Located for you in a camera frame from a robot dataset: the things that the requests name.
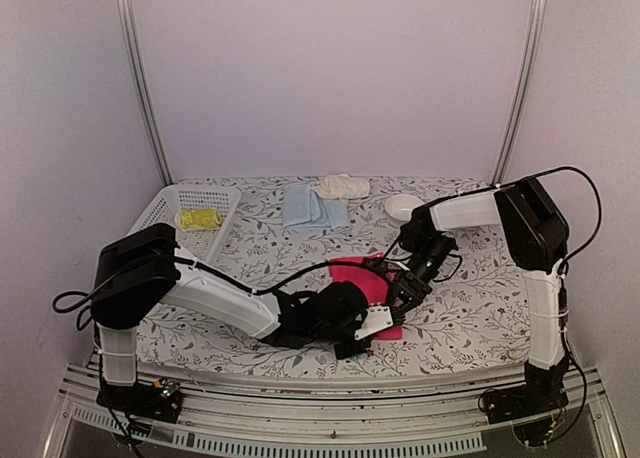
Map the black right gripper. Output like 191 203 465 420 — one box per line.
386 235 454 319

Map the pink towel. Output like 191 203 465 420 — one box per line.
329 253 403 341

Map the green crocodile pattern towel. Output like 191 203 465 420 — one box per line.
175 209 224 231

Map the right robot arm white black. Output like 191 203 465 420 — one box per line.
387 178 570 424

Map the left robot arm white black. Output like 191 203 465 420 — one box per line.
90 223 373 423

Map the white ceramic bowl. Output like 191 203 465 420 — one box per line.
384 194 424 222

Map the floral patterned table mat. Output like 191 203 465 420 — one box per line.
138 177 530 380

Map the cream rolled towel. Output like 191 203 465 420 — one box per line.
313 174 370 201

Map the light blue towel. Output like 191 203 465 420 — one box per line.
282 183 350 231

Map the white plastic basket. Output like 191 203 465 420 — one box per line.
129 184 241 263

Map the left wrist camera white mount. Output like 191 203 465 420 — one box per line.
354 306 394 341

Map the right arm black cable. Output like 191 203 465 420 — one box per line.
379 165 604 284

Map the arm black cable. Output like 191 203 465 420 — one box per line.
52 257 351 332
379 165 604 284

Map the aluminium front rail base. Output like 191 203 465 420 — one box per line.
42 362 626 458

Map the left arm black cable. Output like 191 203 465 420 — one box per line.
52 257 351 332

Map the right aluminium frame post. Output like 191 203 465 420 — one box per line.
491 0 547 185

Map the aluminium frame post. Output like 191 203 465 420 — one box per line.
491 0 547 185
116 0 174 186

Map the left aluminium frame post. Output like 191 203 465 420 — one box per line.
116 0 174 186

